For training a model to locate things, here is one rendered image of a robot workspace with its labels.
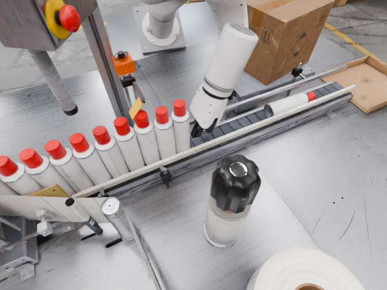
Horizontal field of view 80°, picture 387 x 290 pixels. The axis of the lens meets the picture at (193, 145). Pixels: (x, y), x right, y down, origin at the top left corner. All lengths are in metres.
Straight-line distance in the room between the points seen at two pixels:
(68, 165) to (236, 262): 0.46
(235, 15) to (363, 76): 0.86
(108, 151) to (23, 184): 0.20
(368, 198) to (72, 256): 0.85
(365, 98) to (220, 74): 0.79
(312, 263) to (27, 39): 0.62
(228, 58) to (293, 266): 0.44
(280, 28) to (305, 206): 0.61
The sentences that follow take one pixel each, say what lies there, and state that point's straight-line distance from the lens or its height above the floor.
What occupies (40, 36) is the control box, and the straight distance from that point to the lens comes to 0.46.
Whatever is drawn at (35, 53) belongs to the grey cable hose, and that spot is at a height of 1.24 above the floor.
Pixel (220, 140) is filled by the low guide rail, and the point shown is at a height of 0.91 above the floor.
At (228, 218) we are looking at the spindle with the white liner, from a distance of 0.46.
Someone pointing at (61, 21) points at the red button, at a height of 1.33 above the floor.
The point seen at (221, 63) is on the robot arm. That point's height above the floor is 1.18.
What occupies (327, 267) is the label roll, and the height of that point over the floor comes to 1.02.
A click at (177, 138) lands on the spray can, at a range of 0.68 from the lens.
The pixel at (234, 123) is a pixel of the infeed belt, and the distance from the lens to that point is 0.85.
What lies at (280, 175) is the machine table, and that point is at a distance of 0.82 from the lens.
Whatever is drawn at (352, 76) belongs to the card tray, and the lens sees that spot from 1.34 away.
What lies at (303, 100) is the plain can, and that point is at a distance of 0.95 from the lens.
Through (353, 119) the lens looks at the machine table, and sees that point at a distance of 1.11.
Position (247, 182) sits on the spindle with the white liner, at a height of 1.18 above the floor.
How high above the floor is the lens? 1.49
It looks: 52 degrees down
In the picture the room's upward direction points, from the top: straight up
